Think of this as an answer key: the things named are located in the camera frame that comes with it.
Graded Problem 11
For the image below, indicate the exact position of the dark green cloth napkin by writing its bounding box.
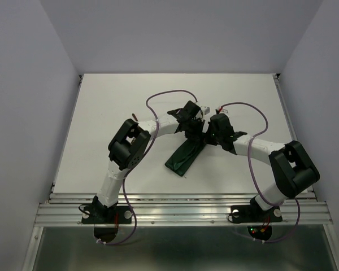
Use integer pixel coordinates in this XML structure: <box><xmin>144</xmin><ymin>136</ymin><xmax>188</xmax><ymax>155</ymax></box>
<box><xmin>164</xmin><ymin>139</ymin><xmax>206</xmax><ymax>177</ymax></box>

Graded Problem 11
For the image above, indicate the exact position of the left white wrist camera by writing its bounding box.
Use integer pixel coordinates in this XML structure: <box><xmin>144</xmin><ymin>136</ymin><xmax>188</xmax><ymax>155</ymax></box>
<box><xmin>201</xmin><ymin>106</ymin><xmax>210</xmax><ymax>115</ymax></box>

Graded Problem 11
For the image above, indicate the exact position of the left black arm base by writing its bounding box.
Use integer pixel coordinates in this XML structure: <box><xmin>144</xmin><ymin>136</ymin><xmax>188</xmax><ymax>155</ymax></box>
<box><xmin>78</xmin><ymin>203</ymin><xmax>133</xmax><ymax>225</ymax></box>

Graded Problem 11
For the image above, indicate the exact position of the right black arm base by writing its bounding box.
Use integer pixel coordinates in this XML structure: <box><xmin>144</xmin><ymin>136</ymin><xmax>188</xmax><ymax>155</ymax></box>
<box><xmin>227</xmin><ymin>198</ymin><xmax>283</xmax><ymax>224</ymax></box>

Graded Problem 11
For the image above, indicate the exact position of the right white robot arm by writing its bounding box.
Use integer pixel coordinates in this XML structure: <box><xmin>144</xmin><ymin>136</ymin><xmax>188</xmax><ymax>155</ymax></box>
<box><xmin>205</xmin><ymin>113</ymin><xmax>320</xmax><ymax>220</ymax></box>

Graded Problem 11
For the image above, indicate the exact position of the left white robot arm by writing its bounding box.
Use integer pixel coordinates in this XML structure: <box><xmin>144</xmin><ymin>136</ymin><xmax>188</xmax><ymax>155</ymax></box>
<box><xmin>92</xmin><ymin>101</ymin><xmax>210</xmax><ymax>222</ymax></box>

